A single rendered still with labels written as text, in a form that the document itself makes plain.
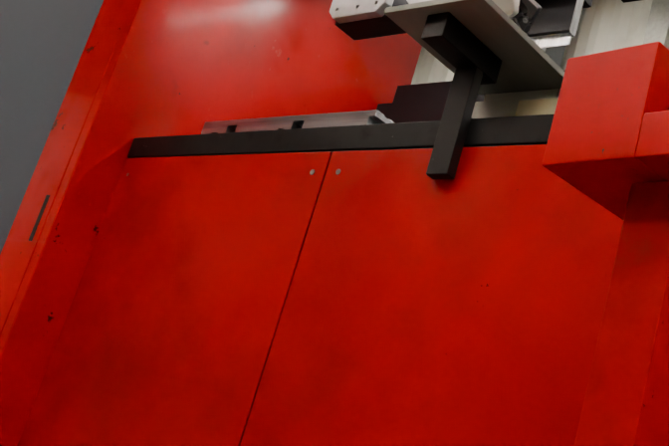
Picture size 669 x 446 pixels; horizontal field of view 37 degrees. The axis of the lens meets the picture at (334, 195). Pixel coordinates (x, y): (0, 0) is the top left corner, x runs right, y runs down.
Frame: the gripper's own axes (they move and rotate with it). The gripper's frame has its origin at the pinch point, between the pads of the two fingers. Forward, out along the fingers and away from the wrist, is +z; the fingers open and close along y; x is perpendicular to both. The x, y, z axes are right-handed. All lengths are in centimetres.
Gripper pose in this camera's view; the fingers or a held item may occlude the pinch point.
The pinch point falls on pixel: (505, 51)
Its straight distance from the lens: 159.3
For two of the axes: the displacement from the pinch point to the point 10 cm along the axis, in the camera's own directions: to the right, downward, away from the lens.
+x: -6.8, 2.9, -6.7
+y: -7.0, 0.0, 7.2
